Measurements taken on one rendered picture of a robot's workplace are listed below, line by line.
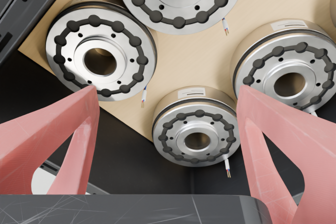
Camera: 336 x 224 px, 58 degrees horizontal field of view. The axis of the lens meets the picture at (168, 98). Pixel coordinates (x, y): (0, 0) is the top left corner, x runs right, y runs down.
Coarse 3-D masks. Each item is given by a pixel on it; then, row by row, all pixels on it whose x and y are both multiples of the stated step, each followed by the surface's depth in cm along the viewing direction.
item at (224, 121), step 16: (176, 112) 32; (192, 112) 32; (208, 112) 32; (224, 112) 32; (160, 128) 33; (176, 128) 33; (224, 128) 34; (160, 144) 35; (224, 144) 35; (176, 160) 37; (192, 160) 37; (208, 160) 37
